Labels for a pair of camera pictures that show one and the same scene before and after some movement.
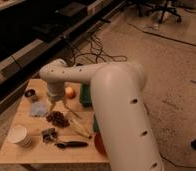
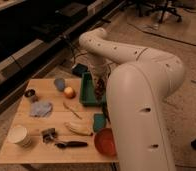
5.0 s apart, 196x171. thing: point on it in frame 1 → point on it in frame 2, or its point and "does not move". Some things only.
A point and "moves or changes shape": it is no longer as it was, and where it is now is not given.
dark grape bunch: x=57 y=118 moves or changes shape
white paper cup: x=19 y=135 does not move
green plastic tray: x=86 y=96 does not move
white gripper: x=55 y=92 → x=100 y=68
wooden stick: x=72 y=112 does not move
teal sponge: x=95 y=124 does not move
